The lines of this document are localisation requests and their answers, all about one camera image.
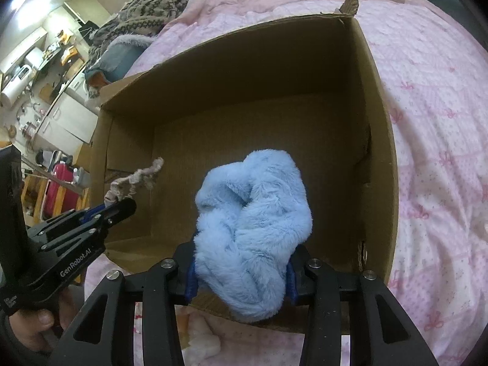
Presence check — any beige scrunchie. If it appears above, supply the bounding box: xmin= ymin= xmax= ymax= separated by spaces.
xmin=103 ymin=157 xmax=165 ymax=207

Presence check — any white ruffled sock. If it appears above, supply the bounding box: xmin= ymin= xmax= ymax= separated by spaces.
xmin=179 ymin=313 xmax=221 ymax=365

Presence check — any fluffy light blue sock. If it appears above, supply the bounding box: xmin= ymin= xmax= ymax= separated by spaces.
xmin=194 ymin=149 xmax=313 ymax=323

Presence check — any person's left hand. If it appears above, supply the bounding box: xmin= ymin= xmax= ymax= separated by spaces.
xmin=8 ymin=288 xmax=79 ymax=353

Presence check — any red suitcase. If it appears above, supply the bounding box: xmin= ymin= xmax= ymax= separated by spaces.
xmin=41 ymin=162 xmax=79 ymax=220

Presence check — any wooden chair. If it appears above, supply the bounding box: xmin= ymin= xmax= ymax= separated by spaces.
xmin=21 ymin=174 xmax=90 ymax=227

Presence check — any white kitchen cabinet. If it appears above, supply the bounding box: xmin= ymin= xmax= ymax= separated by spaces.
xmin=31 ymin=70 xmax=100 ymax=156

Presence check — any blue fur-trimmed jacket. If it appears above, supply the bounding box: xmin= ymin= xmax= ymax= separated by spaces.
xmin=84 ymin=34 xmax=156 ymax=88

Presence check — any patterned knit sweater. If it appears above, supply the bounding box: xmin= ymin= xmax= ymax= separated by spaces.
xmin=88 ymin=0 xmax=189 ymax=65

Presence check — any brown cardboard box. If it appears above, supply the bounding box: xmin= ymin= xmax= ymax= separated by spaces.
xmin=90 ymin=13 xmax=399 ymax=279

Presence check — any pink patterned bed quilt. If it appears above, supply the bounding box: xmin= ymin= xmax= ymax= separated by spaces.
xmin=83 ymin=0 xmax=488 ymax=366

